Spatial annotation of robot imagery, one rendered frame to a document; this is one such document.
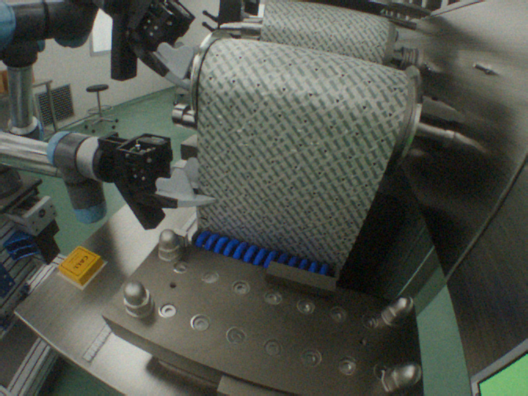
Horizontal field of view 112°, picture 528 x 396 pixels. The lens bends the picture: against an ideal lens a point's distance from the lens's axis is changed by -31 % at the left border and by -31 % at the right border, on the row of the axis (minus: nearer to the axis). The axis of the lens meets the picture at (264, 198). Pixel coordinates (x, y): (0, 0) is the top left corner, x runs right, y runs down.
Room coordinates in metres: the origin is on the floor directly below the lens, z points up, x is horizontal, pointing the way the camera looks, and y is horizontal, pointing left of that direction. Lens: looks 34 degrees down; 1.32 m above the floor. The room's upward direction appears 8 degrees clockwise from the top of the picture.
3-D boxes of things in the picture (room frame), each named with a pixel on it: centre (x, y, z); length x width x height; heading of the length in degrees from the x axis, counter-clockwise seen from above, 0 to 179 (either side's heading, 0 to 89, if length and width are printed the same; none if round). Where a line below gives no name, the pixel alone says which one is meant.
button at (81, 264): (0.25, 0.35, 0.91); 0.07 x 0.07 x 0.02; 79
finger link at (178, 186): (0.29, 0.12, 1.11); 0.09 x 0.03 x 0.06; 78
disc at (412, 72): (0.32, -0.16, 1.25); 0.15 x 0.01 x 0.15; 169
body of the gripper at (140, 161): (0.33, 0.22, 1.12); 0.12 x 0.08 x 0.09; 79
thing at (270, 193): (0.28, -0.02, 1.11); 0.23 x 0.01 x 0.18; 79
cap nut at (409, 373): (0.08, -0.18, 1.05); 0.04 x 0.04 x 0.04
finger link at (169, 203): (0.29, 0.16, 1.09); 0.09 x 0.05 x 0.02; 78
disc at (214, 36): (0.36, 0.09, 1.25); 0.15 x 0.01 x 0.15; 169
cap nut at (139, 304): (0.14, 0.13, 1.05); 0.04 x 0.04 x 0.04
